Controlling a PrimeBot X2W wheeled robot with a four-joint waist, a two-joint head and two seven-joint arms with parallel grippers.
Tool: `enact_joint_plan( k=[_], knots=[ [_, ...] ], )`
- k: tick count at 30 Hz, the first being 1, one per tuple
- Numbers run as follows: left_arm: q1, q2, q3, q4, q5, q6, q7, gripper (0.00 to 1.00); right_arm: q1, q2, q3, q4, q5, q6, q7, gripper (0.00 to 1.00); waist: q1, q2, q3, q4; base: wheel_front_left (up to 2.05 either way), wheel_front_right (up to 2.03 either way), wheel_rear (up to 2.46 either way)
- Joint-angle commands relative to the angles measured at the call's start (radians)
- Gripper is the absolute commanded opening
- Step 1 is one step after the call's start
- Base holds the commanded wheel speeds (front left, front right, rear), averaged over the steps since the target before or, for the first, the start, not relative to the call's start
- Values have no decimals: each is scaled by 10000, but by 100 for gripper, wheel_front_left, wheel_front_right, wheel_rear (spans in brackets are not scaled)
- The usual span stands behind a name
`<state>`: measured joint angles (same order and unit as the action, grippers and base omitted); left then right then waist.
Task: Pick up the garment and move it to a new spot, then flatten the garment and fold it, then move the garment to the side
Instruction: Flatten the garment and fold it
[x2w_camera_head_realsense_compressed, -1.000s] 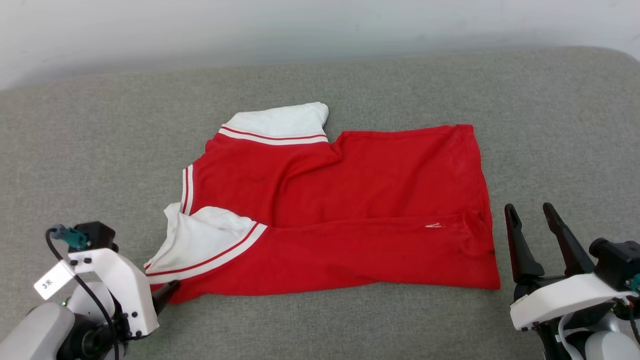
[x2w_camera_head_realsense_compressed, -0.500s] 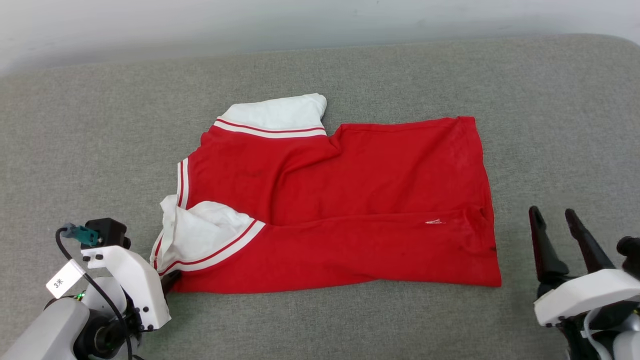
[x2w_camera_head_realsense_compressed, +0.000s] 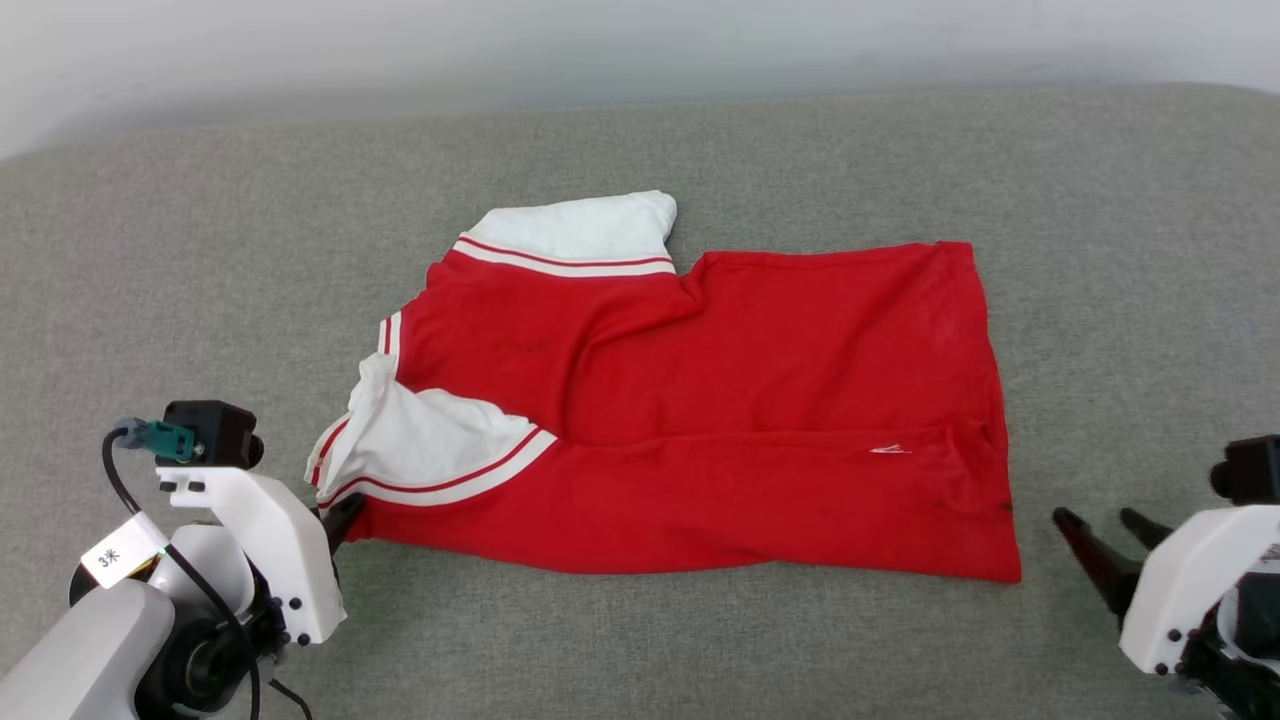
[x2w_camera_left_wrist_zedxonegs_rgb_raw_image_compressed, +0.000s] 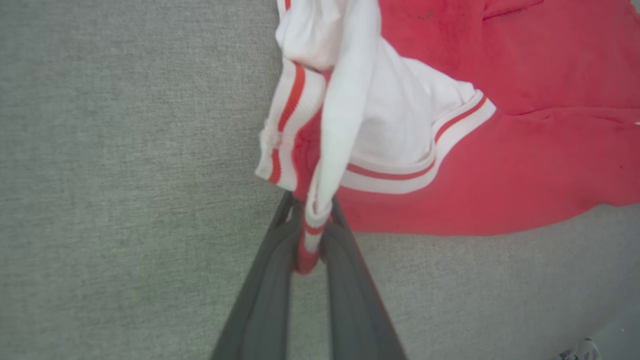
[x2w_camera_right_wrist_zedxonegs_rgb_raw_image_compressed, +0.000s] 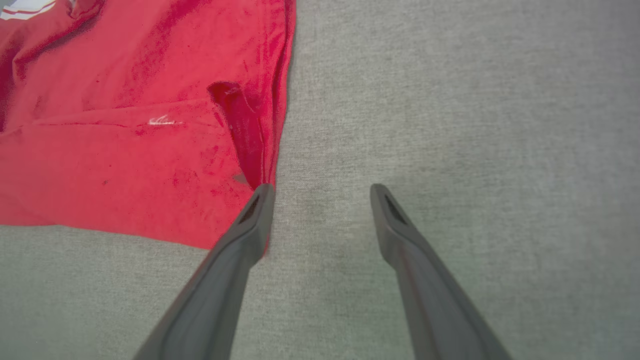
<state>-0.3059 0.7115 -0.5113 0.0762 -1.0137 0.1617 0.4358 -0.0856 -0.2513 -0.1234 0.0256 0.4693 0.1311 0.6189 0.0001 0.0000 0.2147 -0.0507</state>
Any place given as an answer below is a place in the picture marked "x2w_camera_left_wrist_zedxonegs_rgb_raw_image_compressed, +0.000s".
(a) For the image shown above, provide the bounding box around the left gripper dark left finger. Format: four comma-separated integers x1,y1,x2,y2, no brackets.
210,191,304,360

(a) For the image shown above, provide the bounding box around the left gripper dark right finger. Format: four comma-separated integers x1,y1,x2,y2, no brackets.
320,197,407,360

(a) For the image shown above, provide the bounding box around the red and white garment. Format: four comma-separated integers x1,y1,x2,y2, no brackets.
254,0,640,276

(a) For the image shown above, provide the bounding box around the grey fabric sofa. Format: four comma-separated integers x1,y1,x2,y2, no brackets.
0,0,640,360

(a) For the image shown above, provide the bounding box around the white grey patterned object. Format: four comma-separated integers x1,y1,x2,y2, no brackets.
552,337,601,360

